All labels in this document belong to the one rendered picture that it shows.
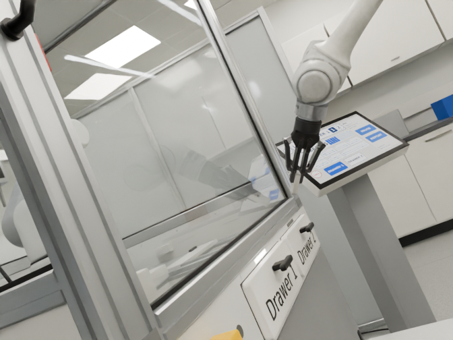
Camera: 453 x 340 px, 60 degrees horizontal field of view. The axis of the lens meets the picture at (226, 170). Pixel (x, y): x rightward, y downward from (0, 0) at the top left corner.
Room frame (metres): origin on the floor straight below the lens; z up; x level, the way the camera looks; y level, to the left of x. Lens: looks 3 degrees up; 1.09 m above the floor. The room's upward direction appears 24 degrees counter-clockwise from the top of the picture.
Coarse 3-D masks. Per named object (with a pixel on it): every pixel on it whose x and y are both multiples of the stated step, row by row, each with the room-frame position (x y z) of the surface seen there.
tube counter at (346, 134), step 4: (344, 132) 1.72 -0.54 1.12; (348, 132) 1.73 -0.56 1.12; (332, 136) 1.70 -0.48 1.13; (336, 136) 1.70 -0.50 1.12; (340, 136) 1.70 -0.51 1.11; (344, 136) 1.70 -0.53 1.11; (348, 136) 1.70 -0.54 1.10; (324, 140) 1.68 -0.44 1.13; (328, 140) 1.68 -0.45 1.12; (332, 140) 1.68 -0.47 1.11; (336, 140) 1.68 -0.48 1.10; (340, 140) 1.68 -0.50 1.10; (328, 144) 1.66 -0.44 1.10; (332, 144) 1.66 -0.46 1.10
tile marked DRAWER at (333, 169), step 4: (336, 164) 1.57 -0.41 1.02; (340, 164) 1.57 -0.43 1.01; (328, 168) 1.55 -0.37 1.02; (332, 168) 1.55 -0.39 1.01; (336, 168) 1.55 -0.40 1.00; (340, 168) 1.55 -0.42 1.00; (344, 168) 1.55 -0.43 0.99; (328, 172) 1.53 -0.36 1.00; (332, 172) 1.53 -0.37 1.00; (336, 172) 1.53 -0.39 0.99
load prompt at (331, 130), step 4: (336, 124) 1.77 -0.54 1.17; (328, 128) 1.74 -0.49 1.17; (332, 128) 1.74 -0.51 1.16; (336, 128) 1.75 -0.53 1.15; (340, 128) 1.75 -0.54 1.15; (344, 128) 1.75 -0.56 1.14; (320, 132) 1.72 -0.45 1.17; (324, 132) 1.72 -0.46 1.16; (328, 132) 1.72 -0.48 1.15; (332, 132) 1.72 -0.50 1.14; (336, 132) 1.72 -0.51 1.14; (320, 136) 1.70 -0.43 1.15; (324, 136) 1.70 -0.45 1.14; (292, 144) 1.65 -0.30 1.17; (292, 148) 1.63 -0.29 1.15
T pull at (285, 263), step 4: (288, 256) 0.84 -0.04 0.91; (292, 256) 0.86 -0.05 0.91; (280, 260) 0.84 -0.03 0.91; (284, 260) 0.82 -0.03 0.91; (288, 260) 0.82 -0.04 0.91; (292, 260) 0.85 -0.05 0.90; (276, 264) 0.82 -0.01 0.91; (280, 264) 0.80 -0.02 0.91; (284, 264) 0.80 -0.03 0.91; (288, 264) 0.81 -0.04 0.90; (272, 268) 0.83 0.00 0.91; (276, 268) 0.82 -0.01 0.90; (280, 268) 0.80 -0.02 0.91; (284, 268) 0.79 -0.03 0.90
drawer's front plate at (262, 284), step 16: (272, 256) 0.86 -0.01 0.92; (256, 272) 0.76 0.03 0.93; (272, 272) 0.82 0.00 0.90; (288, 272) 0.91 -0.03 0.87; (256, 288) 0.72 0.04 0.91; (272, 288) 0.79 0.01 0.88; (256, 304) 0.71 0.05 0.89; (288, 304) 0.83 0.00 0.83; (272, 320) 0.73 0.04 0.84; (272, 336) 0.71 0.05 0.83
